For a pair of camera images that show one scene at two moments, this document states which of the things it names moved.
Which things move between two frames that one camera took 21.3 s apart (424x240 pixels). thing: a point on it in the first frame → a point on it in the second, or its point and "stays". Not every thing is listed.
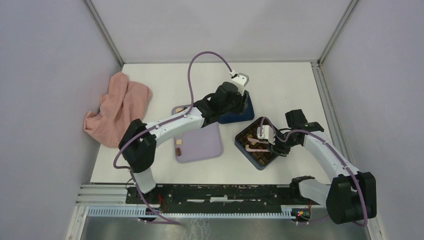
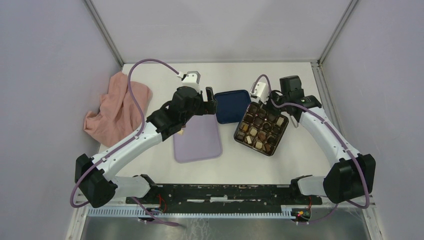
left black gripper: [241, 101] → [206, 107]
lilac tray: [203, 143] stays
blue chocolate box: [259, 160] → [260, 130]
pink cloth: [123, 102] stays
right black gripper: [277, 149] → [273, 93]
